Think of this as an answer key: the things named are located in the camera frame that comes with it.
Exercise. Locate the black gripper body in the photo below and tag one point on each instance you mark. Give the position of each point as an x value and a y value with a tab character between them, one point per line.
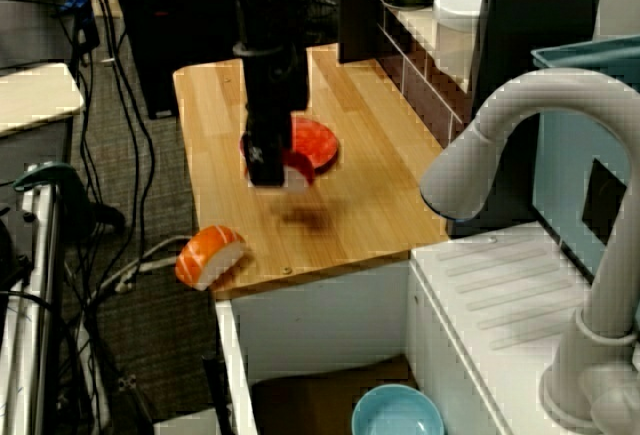
275	85

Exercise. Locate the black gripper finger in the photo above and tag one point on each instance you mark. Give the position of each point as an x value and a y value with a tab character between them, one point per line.
288	132
267	170

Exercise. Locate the red plate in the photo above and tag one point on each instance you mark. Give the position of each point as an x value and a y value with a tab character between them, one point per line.
315	142

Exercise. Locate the red tuna sushi toy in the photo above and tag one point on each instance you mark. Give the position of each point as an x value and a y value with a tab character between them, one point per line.
300	180

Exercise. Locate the orange salmon sushi toy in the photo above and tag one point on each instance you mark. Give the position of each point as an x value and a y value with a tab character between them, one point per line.
205	255

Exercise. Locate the brass countertop screw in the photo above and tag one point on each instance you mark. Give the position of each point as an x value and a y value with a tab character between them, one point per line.
286	270

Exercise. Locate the dark upright shelf panel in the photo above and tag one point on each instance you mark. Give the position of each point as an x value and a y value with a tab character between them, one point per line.
540	5
357	15

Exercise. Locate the dark tiled backsplash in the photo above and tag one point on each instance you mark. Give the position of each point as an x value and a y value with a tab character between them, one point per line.
420	95

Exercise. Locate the white plastic container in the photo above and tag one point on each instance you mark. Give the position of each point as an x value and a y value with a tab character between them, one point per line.
457	30

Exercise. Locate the cream board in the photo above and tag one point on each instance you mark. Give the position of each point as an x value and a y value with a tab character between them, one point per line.
35	95

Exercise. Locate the white toy kitchen cabinet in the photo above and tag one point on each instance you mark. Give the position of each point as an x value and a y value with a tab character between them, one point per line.
500	275

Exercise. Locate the grey toy faucet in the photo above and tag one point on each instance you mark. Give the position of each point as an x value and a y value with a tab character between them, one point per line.
550	95

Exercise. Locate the light blue bowl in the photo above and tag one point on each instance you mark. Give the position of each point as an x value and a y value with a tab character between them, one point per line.
395	412

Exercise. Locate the blue plastic bin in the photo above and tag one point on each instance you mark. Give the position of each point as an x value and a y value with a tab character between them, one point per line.
560	195

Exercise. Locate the aluminium frame rail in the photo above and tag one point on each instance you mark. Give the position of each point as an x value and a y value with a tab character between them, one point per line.
42	255

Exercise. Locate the black bracket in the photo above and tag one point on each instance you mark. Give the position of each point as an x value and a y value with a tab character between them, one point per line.
132	400

